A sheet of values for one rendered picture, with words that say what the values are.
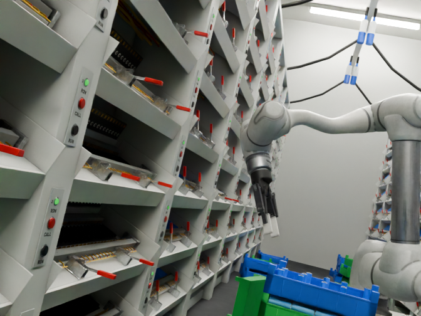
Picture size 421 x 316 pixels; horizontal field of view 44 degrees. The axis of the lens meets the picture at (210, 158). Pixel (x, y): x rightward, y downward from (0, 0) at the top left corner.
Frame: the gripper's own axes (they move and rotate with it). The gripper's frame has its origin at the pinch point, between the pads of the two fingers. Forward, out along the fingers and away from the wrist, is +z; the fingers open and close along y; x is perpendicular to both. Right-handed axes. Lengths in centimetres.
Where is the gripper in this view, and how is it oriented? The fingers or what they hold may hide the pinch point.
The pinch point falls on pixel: (270, 226)
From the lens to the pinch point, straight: 182.3
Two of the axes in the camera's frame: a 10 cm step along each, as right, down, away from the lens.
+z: 1.3, 8.9, -4.5
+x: -8.2, 3.5, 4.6
